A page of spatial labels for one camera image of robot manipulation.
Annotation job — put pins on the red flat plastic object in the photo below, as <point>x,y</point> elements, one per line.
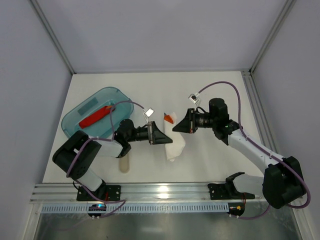
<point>95,116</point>

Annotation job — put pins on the aluminium front rail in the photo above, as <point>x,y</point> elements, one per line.
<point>149,192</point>

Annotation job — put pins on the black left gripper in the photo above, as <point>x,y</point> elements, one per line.
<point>152,133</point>

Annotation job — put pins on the orange plastic spoon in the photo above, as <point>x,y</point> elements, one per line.
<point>168,118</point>

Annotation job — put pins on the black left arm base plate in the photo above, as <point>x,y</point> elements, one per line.
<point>105,192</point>

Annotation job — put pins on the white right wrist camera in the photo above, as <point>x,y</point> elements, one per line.
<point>195,98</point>

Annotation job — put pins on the white paper napkin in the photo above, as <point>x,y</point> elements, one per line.
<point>174,149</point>

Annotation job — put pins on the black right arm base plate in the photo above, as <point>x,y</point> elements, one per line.
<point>227,190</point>

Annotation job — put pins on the aluminium right side rail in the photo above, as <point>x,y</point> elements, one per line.
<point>264,130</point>

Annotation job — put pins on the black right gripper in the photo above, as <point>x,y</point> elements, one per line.
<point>191,120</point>

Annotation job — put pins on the slotted cable duct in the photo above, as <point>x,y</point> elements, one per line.
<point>136,208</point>

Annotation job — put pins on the teal translucent plastic bin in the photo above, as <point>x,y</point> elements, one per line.
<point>122,109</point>

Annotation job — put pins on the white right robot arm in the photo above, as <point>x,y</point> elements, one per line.
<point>282,180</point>

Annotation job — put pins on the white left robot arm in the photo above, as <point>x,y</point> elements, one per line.
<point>76,155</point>

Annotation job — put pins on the aluminium rail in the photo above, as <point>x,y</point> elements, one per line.
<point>149,192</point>
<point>264,130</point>

